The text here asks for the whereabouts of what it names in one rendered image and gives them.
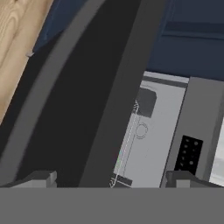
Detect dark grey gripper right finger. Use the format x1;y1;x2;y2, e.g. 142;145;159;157
164;170;224;188

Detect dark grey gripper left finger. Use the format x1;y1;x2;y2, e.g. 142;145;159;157
0;170;58;188

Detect grey dishwasher door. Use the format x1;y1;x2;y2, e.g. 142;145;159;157
109;70;224;188

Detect dark grey curved column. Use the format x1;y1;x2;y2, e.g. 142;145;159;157
0;0;168;188

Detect navy blue cupboard front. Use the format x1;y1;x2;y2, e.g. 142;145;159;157
144;0;224;83
31;0;90;57

